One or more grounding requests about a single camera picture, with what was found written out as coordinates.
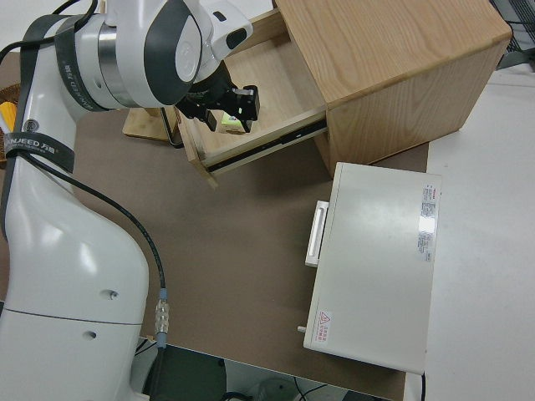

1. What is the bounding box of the white toaster oven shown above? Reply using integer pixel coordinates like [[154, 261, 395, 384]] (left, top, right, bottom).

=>
[[297, 161, 443, 375]]

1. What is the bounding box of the wooden drawer with black handle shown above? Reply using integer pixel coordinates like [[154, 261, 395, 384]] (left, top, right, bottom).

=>
[[160, 10, 329, 191]]

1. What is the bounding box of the small green yellow cube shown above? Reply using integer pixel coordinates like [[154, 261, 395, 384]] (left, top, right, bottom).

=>
[[215, 110, 246, 135]]

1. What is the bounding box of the wooden mug tree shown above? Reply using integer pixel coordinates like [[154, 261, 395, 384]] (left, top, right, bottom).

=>
[[122, 106, 181, 143]]

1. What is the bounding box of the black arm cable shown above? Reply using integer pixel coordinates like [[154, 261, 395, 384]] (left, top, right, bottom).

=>
[[0, 0, 172, 401]]

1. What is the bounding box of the brown table mat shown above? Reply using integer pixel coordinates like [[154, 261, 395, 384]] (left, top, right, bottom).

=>
[[0, 49, 431, 401]]

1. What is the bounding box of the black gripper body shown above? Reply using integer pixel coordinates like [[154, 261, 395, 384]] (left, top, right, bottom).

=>
[[177, 69, 261, 124]]

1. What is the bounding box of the round wicker basket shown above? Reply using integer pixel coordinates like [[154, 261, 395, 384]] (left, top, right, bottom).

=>
[[0, 83, 22, 110]]

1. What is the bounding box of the light wooden cabinet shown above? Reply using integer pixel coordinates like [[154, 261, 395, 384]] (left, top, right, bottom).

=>
[[273, 0, 513, 168]]

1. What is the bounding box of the black wire rack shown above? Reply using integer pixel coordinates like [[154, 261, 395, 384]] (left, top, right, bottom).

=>
[[488, 0, 535, 70]]

